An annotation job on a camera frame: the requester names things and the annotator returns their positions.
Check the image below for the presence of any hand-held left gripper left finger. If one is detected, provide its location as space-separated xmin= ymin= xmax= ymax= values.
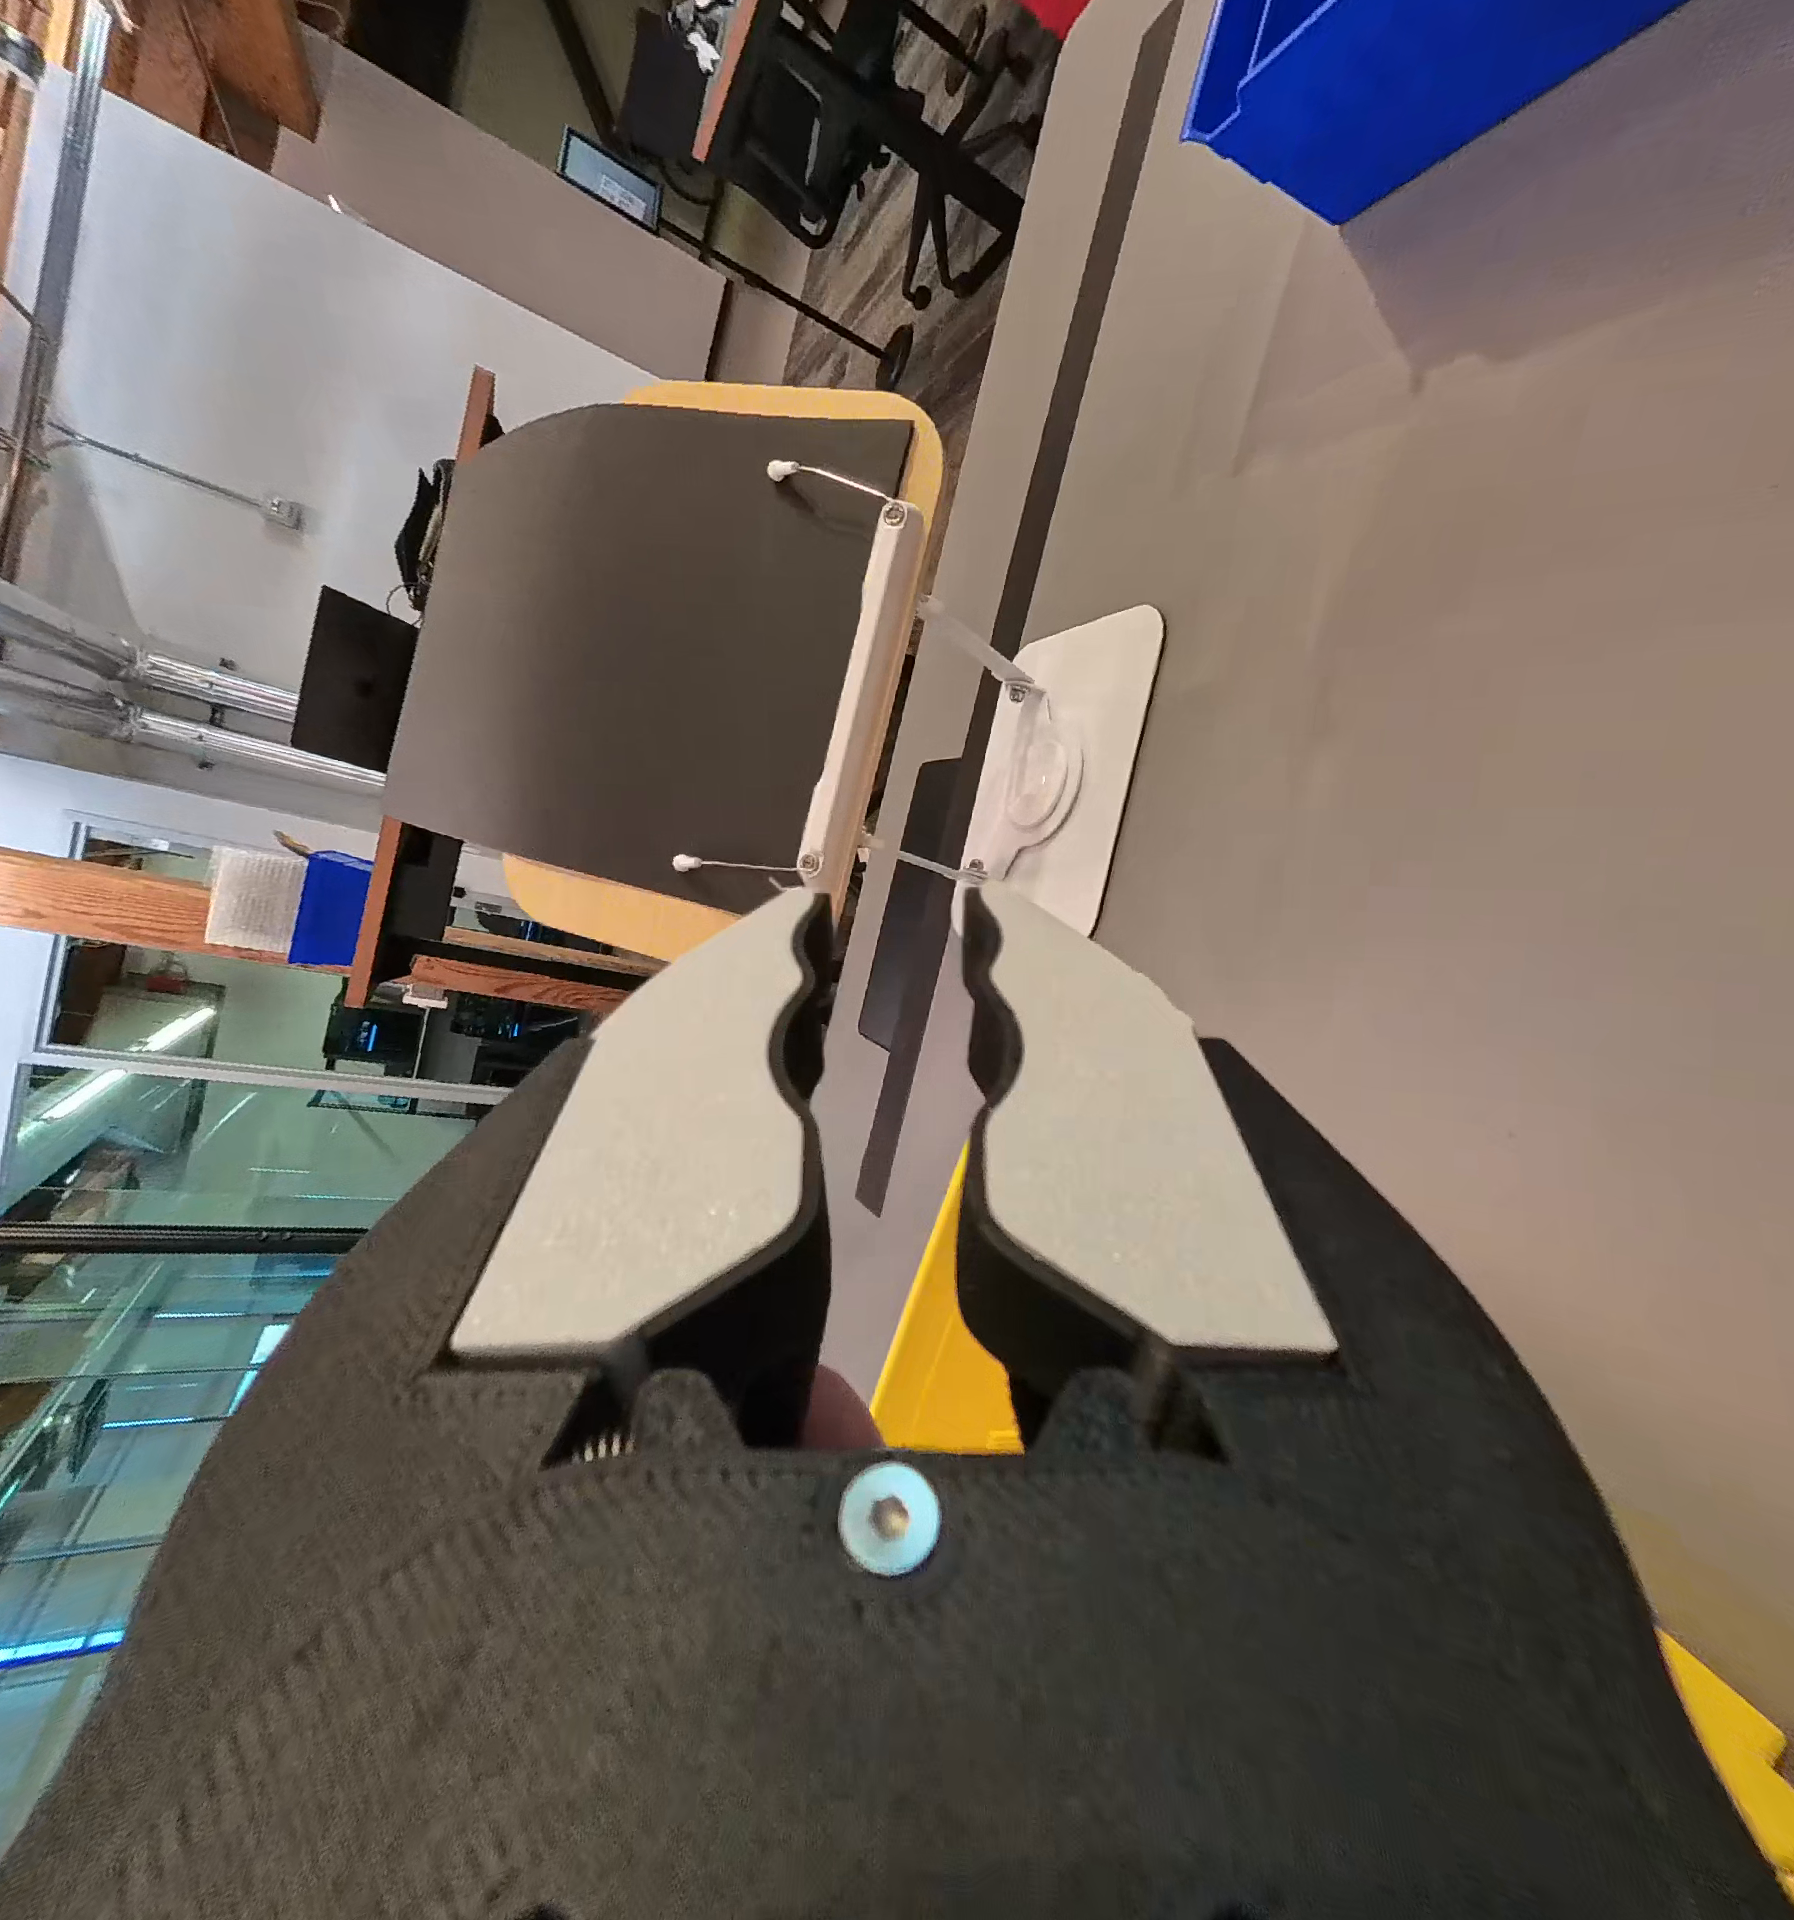
xmin=447 ymin=888 xmax=841 ymax=1449

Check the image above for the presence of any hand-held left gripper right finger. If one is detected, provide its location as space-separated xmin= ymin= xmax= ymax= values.
xmin=955 ymin=885 xmax=1346 ymax=1449

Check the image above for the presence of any brown wooden desk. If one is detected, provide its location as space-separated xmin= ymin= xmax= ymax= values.
xmin=344 ymin=816 xmax=659 ymax=1022

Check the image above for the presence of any yellow plastic bin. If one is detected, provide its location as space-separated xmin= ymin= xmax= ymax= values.
xmin=866 ymin=1164 xmax=1794 ymax=1920

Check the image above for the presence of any black table leg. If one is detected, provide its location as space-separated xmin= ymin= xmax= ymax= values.
xmin=852 ymin=757 xmax=975 ymax=1219

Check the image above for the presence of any small blue box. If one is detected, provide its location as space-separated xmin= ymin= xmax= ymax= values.
xmin=290 ymin=852 xmax=386 ymax=969

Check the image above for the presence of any white foam stack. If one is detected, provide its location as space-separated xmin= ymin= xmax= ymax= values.
xmin=207 ymin=845 xmax=305 ymax=957

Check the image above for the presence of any glass railing panel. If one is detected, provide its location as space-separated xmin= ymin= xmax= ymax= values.
xmin=0 ymin=1051 xmax=537 ymax=1669

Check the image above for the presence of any wooden table with black top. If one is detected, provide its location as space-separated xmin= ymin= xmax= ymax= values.
xmin=379 ymin=378 xmax=947 ymax=964

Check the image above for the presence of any black monitor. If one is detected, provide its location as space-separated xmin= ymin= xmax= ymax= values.
xmin=294 ymin=585 xmax=421 ymax=775

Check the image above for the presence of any wooden shelf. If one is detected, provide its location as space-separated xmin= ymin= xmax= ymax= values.
xmin=0 ymin=830 xmax=389 ymax=976

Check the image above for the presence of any blue-framed sign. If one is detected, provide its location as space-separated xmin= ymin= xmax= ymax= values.
xmin=554 ymin=125 xmax=669 ymax=233

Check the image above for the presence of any black office chair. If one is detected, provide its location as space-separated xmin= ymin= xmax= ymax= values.
xmin=732 ymin=0 xmax=1041 ymax=314

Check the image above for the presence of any wood-edged desk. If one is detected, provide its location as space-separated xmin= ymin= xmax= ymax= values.
xmin=687 ymin=0 xmax=764 ymax=167

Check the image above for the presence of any metal strut channel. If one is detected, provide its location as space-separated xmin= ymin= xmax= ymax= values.
xmin=0 ymin=0 xmax=121 ymax=451

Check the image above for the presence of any blue plastic bin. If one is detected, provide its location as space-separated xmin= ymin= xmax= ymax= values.
xmin=1181 ymin=0 xmax=1698 ymax=229

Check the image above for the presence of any clear suction cup mount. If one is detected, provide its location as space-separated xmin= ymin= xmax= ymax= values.
xmin=922 ymin=600 xmax=1087 ymax=881

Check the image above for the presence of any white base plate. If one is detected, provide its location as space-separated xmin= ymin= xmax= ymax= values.
xmin=975 ymin=603 xmax=1171 ymax=933

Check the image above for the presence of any white bar with wire arms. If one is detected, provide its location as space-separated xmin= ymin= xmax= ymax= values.
xmin=671 ymin=458 xmax=929 ymax=889

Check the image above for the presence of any silver ventilation duct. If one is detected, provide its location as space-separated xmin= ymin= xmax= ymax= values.
xmin=0 ymin=548 xmax=305 ymax=722
xmin=0 ymin=651 xmax=389 ymax=793

